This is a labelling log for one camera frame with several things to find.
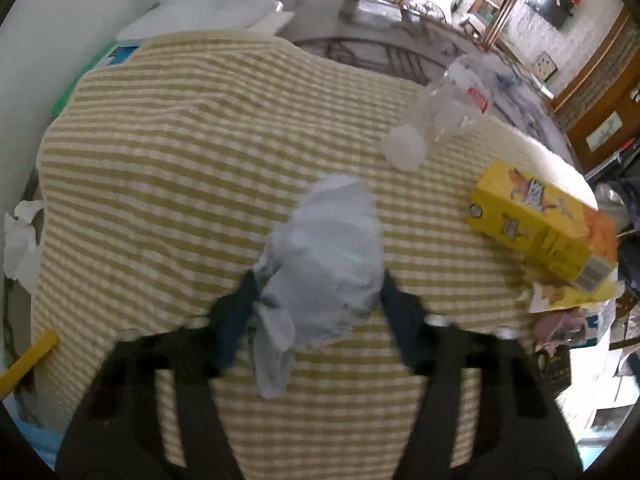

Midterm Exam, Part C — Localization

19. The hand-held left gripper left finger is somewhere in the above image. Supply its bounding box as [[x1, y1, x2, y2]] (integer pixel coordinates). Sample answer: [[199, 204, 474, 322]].
[[54, 270, 261, 480]]

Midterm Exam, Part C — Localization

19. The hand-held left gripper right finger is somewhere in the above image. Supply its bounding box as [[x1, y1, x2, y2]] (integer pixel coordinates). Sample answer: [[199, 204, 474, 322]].
[[379, 270, 586, 480]]

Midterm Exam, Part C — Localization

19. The white paper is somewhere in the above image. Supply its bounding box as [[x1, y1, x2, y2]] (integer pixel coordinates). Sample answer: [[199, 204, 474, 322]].
[[252, 174, 386, 401]]

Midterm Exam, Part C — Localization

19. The small pink wrapper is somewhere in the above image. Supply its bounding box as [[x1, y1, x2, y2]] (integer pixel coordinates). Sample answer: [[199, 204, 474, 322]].
[[531, 309, 588, 352]]

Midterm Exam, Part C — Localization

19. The yellow white striped tablecloth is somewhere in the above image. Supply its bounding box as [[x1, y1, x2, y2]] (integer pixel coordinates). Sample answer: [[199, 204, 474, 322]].
[[31, 30, 601, 468]]

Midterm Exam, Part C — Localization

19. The dark brown packet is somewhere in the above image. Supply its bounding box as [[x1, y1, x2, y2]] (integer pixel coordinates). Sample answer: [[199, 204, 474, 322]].
[[534, 346, 572, 396]]

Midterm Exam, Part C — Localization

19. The yellow white packet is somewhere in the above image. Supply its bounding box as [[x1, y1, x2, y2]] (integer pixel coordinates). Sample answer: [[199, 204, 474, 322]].
[[529, 280, 626, 315]]

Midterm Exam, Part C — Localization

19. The yellow drink carton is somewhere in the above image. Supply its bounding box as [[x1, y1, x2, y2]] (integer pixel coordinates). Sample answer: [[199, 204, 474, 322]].
[[465, 160, 620, 293]]

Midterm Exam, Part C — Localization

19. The crumpled white blue packet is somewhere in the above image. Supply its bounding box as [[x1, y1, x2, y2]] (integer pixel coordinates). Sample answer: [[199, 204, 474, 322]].
[[582, 307, 617, 348]]

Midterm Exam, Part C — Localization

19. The yellow flat stick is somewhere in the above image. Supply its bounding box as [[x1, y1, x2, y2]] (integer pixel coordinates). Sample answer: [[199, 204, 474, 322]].
[[0, 330, 60, 401]]

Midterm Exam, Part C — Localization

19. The crumpled white tissue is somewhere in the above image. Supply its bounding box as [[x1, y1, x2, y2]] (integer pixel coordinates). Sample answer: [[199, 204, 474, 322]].
[[4, 200, 47, 293]]

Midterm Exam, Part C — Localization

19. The light blue cloth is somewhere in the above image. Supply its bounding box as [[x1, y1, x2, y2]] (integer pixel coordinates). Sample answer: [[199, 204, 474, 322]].
[[17, 417, 63, 467]]

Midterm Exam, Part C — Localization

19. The clear plastic bottle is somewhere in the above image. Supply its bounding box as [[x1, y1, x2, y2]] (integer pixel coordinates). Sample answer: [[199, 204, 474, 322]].
[[382, 54, 495, 172]]

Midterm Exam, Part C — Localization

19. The green plastic board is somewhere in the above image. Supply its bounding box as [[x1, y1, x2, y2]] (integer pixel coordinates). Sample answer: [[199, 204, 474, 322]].
[[52, 42, 118, 117]]

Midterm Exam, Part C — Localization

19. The small framed picture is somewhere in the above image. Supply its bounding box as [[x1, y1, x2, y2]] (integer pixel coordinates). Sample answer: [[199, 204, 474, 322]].
[[530, 52, 558, 82]]

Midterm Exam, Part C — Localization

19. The white tray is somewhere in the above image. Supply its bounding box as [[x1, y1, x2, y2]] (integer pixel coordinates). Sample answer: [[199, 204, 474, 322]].
[[116, 0, 296, 45]]

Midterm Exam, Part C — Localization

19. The short wall scroll picture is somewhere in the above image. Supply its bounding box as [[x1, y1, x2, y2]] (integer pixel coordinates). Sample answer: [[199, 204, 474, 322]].
[[585, 110, 626, 153]]

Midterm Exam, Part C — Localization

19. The wall television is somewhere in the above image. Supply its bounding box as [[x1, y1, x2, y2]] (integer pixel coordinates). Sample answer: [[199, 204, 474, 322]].
[[527, 0, 576, 30]]

